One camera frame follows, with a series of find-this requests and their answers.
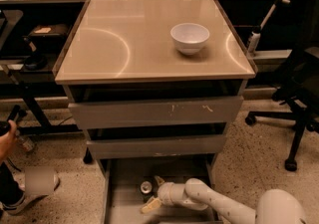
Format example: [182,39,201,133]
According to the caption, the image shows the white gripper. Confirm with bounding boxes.
[141,175,186,214]

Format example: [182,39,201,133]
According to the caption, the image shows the green soda can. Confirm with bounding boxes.
[140,180,154,202]

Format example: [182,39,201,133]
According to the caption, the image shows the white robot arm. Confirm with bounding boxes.
[141,175,307,224]

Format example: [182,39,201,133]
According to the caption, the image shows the grey open bottom drawer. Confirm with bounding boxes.
[101,156,223,224]

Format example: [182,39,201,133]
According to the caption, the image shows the grey middle drawer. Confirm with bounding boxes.
[87,134,226,159]

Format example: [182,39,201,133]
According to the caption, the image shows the grey top drawer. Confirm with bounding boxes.
[69,96,243,129]

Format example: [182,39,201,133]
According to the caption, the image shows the grey drawer cabinet with counter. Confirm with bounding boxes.
[53,0,258,166]

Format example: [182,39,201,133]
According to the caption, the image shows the person's hand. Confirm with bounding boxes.
[0,120,17,165]

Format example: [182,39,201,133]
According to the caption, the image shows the white sneaker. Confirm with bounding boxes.
[0,174,46,215]

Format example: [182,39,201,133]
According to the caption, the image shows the plastic bottle on floor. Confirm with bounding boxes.
[18,135,35,152]

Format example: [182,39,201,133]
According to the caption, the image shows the dark trouser leg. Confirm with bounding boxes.
[0,163,24,206]

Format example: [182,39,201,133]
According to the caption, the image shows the white ceramic bowl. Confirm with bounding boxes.
[170,23,210,56]

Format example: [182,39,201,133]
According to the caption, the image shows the black office chair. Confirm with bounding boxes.
[245,0,319,171]

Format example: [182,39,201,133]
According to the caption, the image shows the black device on shelf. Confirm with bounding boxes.
[24,37,47,71]

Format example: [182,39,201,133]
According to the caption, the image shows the black box with label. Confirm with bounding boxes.
[29,24,70,38]

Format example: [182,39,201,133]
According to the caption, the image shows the black table leg frame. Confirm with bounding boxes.
[0,65,83,156]

